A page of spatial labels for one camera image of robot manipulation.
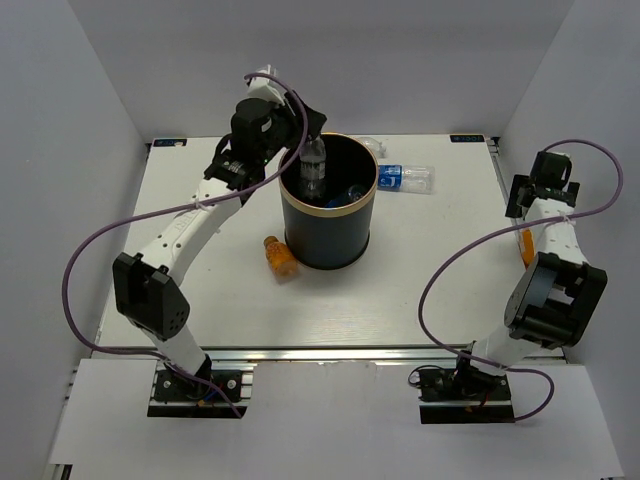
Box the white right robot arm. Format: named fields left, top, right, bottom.
left=451, top=151, right=607, bottom=399

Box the blue corner sticker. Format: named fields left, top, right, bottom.
left=152, top=138, right=187, bottom=148
left=449, top=134, right=485, bottom=143

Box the blue bottle inside bin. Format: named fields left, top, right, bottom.
left=325, top=185, right=367, bottom=209

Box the dark blue round bin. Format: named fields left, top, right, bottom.
left=279, top=133, right=379, bottom=270

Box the orange juice bottle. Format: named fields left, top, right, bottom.
left=263, top=236, right=298, bottom=278

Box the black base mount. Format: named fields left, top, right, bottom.
left=147, top=364, right=253, bottom=419
left=407, top=365, right=515, bottom=425

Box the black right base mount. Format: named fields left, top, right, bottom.
left=407, top=365, right=515, bottom=425

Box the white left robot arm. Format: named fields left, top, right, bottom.
left=113, top=95, right=327, bottom=399

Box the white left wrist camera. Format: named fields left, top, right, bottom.
left=246, top=77, right=285, bottom=105

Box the clear plastic water bottle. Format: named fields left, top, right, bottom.
left=299, top=136, right=326, bottom=200

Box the left blue corner sticker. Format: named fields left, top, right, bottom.
left=152, top=138, right=187, bottom=148

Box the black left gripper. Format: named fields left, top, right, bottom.
left=256, top=90, right=325, bottom=164

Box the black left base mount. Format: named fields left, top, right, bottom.
left=147, top=364, right=253, bottom=419

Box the right blue corner sticker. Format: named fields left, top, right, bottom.
left=449, top=134, right=485, bottom=143

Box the clear bottle blue label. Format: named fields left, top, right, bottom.
left=378, top=164, right=435, bottom=195

